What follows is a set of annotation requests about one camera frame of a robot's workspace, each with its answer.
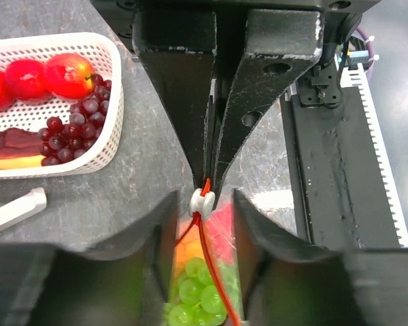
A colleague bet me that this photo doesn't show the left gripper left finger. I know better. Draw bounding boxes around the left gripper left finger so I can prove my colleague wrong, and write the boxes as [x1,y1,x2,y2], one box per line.
[54,189,180,326]

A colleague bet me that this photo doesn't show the silver clothes rack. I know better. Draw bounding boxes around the silver clothes rack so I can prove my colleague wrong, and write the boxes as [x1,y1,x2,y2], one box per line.
[0,187,47,232]

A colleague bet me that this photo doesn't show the pink dragon fruit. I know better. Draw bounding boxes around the pink dragon fruit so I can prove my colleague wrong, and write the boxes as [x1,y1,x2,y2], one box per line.
[206,204,235,265]

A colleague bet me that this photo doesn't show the slotted cable duct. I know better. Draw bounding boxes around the slotted cable duct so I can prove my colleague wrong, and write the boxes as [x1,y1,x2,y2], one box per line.
[341,64,408,248]

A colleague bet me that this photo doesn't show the green grape bunch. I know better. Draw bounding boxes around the green grape bunch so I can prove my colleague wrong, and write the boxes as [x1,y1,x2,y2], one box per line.
[163,257,228,325]

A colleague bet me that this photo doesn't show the purple grape bunch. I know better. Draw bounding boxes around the purple grape bunch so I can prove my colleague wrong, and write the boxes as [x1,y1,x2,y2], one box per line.
[38,74,112,166]

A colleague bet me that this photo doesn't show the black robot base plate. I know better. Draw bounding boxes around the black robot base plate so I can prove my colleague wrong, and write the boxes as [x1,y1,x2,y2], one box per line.
[281,87,400,250]

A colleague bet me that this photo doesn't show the white perforated plastic basket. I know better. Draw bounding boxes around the white perforated plastic basket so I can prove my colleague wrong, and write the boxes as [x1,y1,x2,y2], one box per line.
[0,32,124,179]

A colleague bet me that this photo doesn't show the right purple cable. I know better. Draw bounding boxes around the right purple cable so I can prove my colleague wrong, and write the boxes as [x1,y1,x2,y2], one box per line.
[355,26,380,81]

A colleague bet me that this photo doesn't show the clear orange zip bag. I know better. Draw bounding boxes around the clear orange zip bag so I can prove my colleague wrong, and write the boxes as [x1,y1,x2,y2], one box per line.
[171,180,245,325]

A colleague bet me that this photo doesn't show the brown orange food piece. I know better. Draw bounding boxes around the brown orange food piece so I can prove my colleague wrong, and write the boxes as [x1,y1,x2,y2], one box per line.
[0,128,44,170]

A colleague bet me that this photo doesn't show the red apple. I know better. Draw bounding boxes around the red apple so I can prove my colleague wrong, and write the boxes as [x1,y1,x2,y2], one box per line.
[43,53,95,99]

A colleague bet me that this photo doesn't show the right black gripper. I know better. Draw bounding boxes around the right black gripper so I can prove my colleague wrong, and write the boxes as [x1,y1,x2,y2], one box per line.
[91,1,377,197]

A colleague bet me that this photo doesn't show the orange peach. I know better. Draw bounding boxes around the orange peach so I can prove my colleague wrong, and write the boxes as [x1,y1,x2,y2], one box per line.
[173,231,204,276]

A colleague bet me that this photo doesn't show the red tomato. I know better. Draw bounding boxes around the red tomato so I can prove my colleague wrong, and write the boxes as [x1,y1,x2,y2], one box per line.
[5,59,52,105]

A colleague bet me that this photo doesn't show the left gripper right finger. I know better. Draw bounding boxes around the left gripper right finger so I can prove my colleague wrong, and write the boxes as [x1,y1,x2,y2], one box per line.
[233,190,347,325]

